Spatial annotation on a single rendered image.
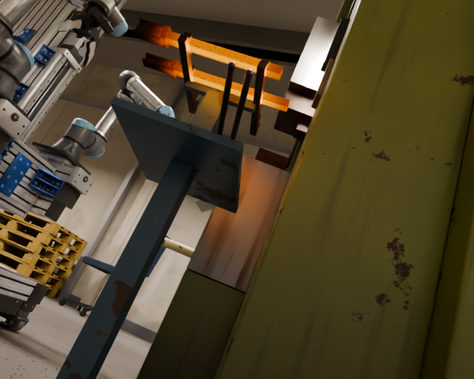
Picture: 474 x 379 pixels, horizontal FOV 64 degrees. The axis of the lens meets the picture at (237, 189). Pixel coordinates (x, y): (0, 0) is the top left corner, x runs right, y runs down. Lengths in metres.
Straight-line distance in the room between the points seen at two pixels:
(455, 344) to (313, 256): 0.35
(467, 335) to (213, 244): 0.72
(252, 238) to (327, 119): 0.44
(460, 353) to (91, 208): 5.26
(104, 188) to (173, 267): 1.68
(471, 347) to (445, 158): 0.52
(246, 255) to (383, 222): 0.44
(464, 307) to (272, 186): 0.67
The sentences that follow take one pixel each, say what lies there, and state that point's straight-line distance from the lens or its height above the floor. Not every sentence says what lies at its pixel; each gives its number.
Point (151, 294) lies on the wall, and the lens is 4.95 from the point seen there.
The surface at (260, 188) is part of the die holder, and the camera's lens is 1.31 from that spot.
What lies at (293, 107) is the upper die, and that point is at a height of 1.28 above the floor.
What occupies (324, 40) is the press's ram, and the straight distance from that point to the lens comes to 1.86.
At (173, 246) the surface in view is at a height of 0.61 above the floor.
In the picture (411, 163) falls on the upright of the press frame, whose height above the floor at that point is 0.95.
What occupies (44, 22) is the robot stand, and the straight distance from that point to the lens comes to 2.27.
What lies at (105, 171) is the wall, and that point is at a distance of 5.99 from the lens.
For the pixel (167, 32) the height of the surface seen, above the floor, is 0.94.
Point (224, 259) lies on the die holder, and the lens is 1.23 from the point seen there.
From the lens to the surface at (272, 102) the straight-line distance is 1.07.
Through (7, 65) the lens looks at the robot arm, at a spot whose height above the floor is 0.94.
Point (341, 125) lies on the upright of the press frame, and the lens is 1.17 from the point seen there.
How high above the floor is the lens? 0.31
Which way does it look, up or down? 21 degrees up
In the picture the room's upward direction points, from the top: 24 degrees clockwise
